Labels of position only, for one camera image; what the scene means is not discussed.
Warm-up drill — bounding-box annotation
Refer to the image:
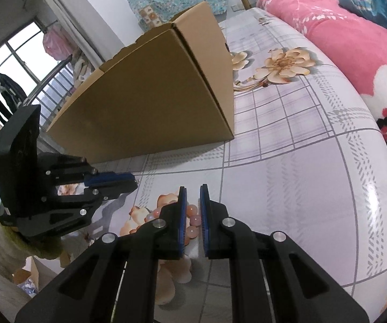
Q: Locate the floral checked bed sheet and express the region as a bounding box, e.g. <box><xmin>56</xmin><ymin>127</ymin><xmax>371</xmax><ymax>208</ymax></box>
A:
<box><xmin>62</xmin><ymin>7</ymin><xmax>387</xmax><ymax>323</ymax></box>

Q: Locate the metal window railing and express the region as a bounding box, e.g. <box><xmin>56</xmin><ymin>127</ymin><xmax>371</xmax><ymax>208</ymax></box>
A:
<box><xmin>20</xmin><ymin>54</ymin><xmax>77</xmax><ymax>133</ymax></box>

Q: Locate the pink floral blanket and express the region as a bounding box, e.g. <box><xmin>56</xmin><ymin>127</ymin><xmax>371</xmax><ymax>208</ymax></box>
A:
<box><xmin>257</xmin><ymin>0</ymin><xmax>387</xmax><ymax>224</ymax></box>

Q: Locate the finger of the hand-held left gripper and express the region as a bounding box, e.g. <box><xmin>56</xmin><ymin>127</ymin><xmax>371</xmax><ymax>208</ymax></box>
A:
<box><xmin>16</xmin><ymin>182</ymin><xmax>138</xmax><ymax>242</ymax></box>
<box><xmin>40</xmin><ymin>153</ymin><xmax>138</xmax><ymax>187</ymax></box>

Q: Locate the pink plastic bag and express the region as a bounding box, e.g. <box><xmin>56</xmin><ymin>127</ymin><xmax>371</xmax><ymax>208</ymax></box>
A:
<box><xmin>42</xmin><ymin>23</ymin><xmax>75</xmax><ymax>62</ymax></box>

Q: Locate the colourful bead bracelet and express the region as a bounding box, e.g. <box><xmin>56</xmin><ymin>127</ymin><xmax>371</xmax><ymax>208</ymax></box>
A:
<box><xmin>145</xmin><ymin>203</ymin><xmax>203</xmax><ymax>247</ymax></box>

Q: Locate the person's left forearm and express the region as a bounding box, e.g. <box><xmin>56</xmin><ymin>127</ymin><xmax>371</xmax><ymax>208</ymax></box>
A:
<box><xmin>0</xmin><ymin>213</ymin><xmax>65</xmax><ymax>280</ymax></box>

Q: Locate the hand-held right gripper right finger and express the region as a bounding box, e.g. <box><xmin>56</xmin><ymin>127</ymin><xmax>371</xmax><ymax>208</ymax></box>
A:
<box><xmin>199</xmin><ymin>184</ymin><xmax>371</xmax><ymax>323</ymax></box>

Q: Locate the brown cardboard box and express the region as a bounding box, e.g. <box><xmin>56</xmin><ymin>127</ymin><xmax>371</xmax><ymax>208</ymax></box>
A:
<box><xmin>46</xmin><ymin>1</ymin><xmax>235</xmax><ymax>164</ymax></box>

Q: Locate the black hanging jacket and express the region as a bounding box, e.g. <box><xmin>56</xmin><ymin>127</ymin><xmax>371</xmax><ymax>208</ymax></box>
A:
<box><xmin>0</xmin><ymin>73</ymin><xmax>28</xmax><ymax>122</ymax></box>

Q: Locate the small open cardboard box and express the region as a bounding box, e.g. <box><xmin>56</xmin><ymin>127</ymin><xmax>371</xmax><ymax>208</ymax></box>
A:
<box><xmin>13</xmin><ymin>256</ymin><xmax>72</xmax><ymax>294</ymax></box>

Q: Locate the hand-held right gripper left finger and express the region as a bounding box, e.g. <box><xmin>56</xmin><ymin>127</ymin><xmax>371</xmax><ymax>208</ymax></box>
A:
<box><xmin>15</xmin><ymin>186</ymin><xmax>188</xmax><ymax>323</ymax></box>

